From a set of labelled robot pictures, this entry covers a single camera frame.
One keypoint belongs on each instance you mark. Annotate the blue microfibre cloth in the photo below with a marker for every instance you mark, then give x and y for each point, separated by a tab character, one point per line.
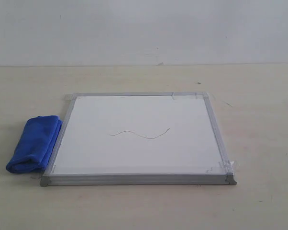
35	146

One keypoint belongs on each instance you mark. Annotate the white board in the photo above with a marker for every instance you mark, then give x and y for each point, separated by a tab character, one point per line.
141	138

